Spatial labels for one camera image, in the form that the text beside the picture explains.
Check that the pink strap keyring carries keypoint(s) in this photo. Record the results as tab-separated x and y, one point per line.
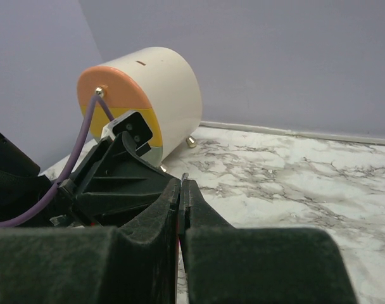
181	216

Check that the round cream drawer cabinet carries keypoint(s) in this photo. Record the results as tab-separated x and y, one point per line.
158	83

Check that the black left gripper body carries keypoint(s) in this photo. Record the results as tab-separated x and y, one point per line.
111	185

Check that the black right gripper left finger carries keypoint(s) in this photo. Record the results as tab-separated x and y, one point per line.
134	263

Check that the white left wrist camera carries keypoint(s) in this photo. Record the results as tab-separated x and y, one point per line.
135	125

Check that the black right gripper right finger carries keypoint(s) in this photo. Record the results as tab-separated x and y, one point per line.
225	264

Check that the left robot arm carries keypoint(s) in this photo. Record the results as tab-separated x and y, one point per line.
21	187

